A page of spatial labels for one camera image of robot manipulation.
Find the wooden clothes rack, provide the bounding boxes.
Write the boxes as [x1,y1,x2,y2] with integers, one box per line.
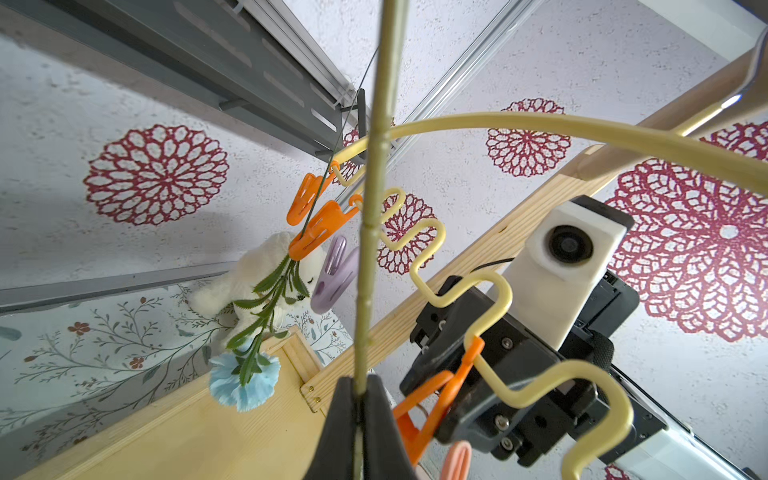
[18,46,767,479]

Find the orange end clothes peg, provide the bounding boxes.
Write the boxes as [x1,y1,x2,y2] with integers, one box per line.
[286,161,339,226]

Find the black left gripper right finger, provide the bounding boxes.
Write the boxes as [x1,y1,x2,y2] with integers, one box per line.
[362,374,417,480]

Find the purple clothes peg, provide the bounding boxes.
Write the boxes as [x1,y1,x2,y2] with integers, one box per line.
[310,235,359,315]

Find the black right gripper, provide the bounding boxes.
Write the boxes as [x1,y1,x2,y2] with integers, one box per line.
[399,272,639,467]

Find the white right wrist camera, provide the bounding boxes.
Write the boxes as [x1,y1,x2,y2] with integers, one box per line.
[503,195,635,350]

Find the pink clothes peg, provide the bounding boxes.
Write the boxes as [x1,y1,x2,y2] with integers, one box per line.
[440,440,472,480]

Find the light blue carnation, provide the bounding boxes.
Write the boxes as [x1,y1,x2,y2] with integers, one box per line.
[209,254,317,413]

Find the yellow clip hanger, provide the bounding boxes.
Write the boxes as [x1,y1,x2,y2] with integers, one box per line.
[326,26,768,480]

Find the white plush dog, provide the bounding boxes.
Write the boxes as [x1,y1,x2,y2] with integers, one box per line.
[187,231,326,353]

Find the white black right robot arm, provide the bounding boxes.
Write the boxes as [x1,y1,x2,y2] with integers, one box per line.
[400,272,756,479]

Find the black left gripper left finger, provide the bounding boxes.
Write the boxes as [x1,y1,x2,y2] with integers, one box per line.
[304,377,356,480]

